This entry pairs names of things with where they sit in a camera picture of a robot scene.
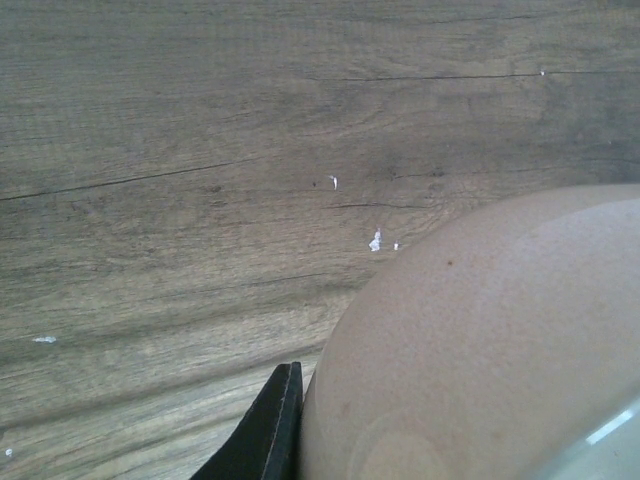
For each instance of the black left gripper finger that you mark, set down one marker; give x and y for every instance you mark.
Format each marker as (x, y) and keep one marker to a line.
(264, 445)

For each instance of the small cream ceramic bowl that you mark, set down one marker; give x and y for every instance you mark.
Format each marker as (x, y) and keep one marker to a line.
(505, 345)

